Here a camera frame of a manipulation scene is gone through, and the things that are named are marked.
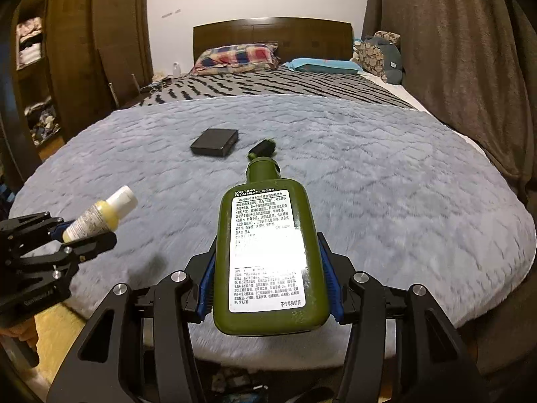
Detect small yellow bottle white cap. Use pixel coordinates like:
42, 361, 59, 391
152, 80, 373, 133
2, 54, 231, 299
62, 185, 138, 243

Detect grey fluffy blanket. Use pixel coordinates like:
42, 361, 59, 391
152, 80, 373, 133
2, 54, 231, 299
8, 93, 537, 362

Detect leaning wooden board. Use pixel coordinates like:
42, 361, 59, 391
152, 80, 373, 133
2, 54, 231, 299
97, 48, 123, 107

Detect person's left hand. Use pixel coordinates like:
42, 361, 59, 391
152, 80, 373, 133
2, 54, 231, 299
0, 321, 39, 347

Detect white mattress sheet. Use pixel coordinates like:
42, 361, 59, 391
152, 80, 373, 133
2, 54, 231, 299
361, 71, 496, 152

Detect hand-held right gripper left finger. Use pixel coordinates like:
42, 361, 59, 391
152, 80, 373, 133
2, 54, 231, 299
46, 252, 219, 403

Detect wooden wardrobe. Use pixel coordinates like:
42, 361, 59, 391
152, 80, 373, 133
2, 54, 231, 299
8, 0, 154, 160

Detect grey-blue plush cushion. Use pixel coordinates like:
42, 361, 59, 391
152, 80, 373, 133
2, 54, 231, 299
363, 36, 405, 85

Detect brown curtain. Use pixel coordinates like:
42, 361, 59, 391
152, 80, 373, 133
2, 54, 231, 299
363, 0, 537, 387

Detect wood-slice print cushion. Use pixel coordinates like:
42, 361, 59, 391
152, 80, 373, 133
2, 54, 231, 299
354, 31, 401, 80

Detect blue pillow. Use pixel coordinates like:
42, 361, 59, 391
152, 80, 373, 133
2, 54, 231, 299
285, 57, 365, 75

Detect black box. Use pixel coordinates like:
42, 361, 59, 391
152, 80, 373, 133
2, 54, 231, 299
190, 128, 240, 158

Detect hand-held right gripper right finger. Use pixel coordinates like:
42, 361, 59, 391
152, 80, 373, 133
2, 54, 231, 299
316, 232, 489, 403

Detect plaid pillow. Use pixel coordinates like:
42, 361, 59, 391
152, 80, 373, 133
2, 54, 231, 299
194, 42, 281, 72

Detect black bottle cap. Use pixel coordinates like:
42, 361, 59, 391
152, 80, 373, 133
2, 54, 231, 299
247, 138, 278, 160

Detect large green bottle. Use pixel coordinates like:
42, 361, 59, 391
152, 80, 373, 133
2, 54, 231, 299
212, 157, 332, 337

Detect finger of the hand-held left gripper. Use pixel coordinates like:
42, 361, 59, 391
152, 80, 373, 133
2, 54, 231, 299
0, 213, 65, 245
17, 232, 118, 280

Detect wooden headboard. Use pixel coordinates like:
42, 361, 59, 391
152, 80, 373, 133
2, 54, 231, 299
193, 17, 355, 68

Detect striped grey bedsheet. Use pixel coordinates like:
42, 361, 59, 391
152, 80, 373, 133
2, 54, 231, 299
121, 71, 420, 112

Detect folded patterned clothes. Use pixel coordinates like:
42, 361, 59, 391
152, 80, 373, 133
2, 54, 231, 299
24, 98, 61, 145

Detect folded light clothes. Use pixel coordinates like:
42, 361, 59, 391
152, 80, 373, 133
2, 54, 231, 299
17, 17, 45, 70

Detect dark wooden nightstand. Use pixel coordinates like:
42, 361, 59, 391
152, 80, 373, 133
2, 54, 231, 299
121, 73, 185, 107

